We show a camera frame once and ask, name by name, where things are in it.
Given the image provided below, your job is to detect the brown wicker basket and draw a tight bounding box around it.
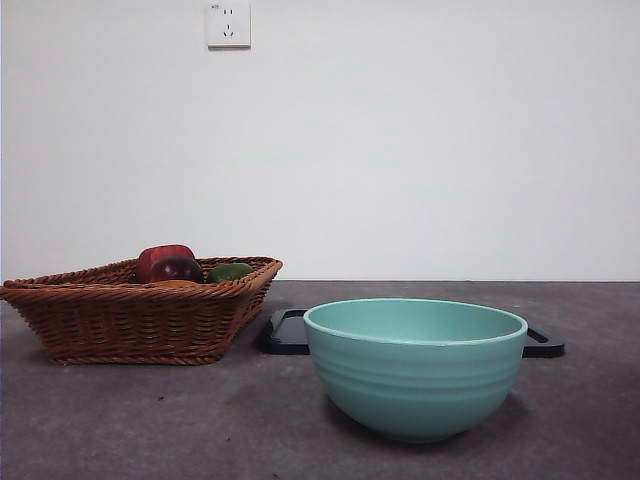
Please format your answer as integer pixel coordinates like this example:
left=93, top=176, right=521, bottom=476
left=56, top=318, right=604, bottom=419
left=0, top=255, right=284, bottom=366

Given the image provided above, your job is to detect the teal ribbed bowl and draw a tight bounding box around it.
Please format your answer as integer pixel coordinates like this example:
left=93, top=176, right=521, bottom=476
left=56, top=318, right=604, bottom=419
left=302, top=298, right=529, bottom=444

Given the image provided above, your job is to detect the dark purple round fruit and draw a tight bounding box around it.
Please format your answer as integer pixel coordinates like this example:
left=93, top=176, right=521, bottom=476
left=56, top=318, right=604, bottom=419
left=149, top=256, right=205, bottom=285

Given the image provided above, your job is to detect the white wall socket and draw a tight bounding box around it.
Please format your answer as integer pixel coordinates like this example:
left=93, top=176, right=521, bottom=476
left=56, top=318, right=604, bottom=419
left=207, top=2, right=252, bottom=50

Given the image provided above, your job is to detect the red apple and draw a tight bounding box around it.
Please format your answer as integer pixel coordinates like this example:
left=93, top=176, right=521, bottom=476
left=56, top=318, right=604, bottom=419
left=136, top=244, right=196, bottom=282

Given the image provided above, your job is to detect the black rectangular tray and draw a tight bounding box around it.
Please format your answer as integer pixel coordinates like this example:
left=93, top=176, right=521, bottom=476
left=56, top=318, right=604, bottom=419
left=257, top=308, right=566, bottom=359

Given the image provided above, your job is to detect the green fruit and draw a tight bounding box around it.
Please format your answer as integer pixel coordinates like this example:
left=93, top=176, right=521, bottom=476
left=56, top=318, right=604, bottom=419
left=205, top=262, right=255, bottom=285

